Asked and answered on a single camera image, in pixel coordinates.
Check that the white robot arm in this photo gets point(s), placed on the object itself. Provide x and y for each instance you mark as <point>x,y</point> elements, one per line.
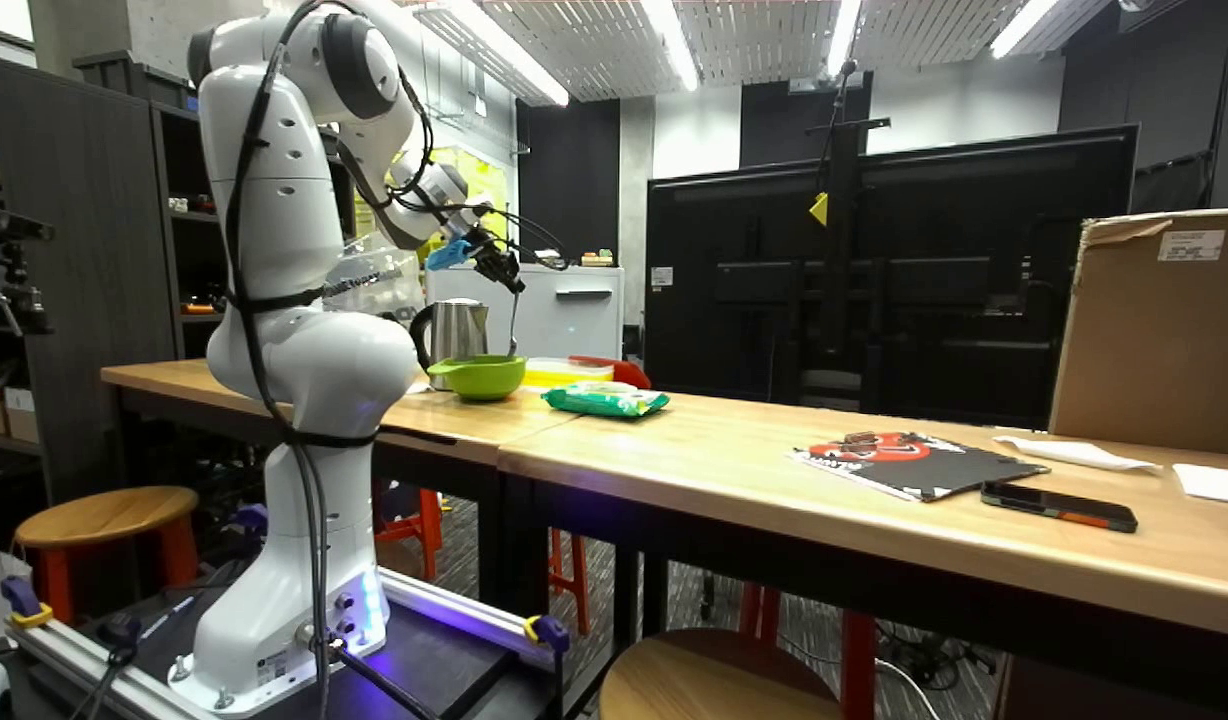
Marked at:
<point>284,201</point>

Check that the green plastic bowl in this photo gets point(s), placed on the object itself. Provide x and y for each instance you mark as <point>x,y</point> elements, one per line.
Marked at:
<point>481,377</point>

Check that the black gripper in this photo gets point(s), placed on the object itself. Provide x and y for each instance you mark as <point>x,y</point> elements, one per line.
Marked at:
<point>494,252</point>

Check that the white paper sheet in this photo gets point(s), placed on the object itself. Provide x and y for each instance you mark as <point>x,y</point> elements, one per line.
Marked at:
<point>1215,483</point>

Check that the steel electric kettle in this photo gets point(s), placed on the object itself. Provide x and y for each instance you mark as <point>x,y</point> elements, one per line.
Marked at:
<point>452,331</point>

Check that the round wooden stool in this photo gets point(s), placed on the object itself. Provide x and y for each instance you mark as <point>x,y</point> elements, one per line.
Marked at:
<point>716,677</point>

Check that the aluminium robot base platform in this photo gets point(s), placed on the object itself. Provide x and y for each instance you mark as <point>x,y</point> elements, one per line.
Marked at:
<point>425,653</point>

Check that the black shelving unit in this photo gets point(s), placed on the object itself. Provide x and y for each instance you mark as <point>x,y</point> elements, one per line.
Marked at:
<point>87,265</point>

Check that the black and red booklet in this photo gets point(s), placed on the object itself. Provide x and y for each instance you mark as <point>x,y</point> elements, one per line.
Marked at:
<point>920,467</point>

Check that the metal spoon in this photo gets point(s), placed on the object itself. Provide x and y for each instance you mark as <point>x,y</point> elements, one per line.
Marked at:
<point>513,324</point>

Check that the ceiling light strip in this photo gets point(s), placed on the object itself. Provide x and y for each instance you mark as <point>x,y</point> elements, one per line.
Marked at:
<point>1020,26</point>
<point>505,57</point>
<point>674,42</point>
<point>843,35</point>

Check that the black camera pole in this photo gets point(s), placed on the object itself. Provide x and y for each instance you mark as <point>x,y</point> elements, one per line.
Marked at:
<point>845,241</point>

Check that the wooden stool with orange legs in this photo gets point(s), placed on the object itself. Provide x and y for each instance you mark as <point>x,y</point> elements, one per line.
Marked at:
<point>105,514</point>

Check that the brown cardboard box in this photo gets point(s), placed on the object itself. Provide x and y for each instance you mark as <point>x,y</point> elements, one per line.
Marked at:
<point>1156,346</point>

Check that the clear container with yellow lid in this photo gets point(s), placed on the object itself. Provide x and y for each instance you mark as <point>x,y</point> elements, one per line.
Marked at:
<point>559,372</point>

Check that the clear printed plastic bag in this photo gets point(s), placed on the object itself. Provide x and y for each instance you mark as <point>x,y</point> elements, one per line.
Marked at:
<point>377,282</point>

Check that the green wet wipes pack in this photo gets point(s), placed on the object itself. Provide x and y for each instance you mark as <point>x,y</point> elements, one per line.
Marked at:
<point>607,402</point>

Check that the white paper napkin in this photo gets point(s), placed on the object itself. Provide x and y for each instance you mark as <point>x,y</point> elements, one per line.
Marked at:
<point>1079,452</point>

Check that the orange metal stool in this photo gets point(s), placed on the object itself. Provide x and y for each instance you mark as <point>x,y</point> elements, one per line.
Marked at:
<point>416,525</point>

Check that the large black monitor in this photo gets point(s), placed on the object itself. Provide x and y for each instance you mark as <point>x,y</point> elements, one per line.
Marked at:
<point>987,282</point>

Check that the yellow tag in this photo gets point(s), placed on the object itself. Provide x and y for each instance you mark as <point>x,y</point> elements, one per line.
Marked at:
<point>817,208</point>

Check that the blue and yellow clamp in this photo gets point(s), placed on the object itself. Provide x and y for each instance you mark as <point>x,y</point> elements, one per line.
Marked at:
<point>548,635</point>
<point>25,602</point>

